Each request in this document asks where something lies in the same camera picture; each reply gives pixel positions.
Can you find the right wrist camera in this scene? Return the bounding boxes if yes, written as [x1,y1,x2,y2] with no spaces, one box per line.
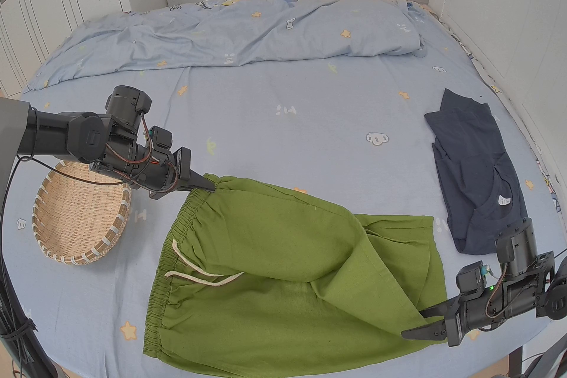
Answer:
[456,261,487,296]

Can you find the white wardrobe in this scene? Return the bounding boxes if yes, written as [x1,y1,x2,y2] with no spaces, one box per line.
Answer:
[0,0,132,99]

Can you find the pale blue quilt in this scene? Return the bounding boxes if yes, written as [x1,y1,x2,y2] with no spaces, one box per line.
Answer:
[23,0,428,93]

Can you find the round woven basket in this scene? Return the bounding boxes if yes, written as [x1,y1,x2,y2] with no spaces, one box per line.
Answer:
[31,160,133,266]

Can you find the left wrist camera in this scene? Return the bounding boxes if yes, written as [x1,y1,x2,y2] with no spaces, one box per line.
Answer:
[147,126,174,152]

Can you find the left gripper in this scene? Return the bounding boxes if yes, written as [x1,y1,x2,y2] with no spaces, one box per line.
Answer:
[133,144,192,201]

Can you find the green shorts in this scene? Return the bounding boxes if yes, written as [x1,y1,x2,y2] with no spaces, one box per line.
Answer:
[142,174,447,378]

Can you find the dark blue T-shirt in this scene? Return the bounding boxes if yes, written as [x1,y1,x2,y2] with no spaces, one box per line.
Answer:
[424,88,532,255]

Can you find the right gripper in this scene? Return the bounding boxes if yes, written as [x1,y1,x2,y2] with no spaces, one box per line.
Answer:
[401,283,509,347]

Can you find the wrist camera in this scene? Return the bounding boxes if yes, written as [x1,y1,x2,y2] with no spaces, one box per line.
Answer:
[147,126,174,152]
[456,261,487,296]

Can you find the bed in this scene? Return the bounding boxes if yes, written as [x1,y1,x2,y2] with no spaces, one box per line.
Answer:
[0,0,567,378]

